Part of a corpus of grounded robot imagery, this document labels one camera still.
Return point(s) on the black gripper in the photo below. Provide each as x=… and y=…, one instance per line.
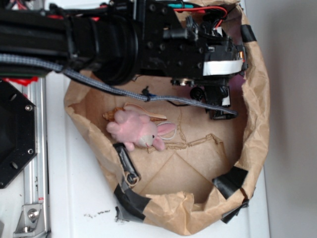
x=186, y=42

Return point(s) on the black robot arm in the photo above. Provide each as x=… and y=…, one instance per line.
x=123, y=38

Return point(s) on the pink plush bunny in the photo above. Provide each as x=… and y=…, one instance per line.
x=133, y=129

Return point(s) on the spiral conch seashell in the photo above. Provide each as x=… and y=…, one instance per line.
x=109, y=116

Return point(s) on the brown paper bag bin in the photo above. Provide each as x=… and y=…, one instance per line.
x=209, y=168

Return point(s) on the white tray board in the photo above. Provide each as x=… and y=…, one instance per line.
x=82, y=205

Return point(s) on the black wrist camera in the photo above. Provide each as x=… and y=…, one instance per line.
x=215, y=95

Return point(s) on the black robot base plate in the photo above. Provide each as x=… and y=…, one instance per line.
x=17, y=133

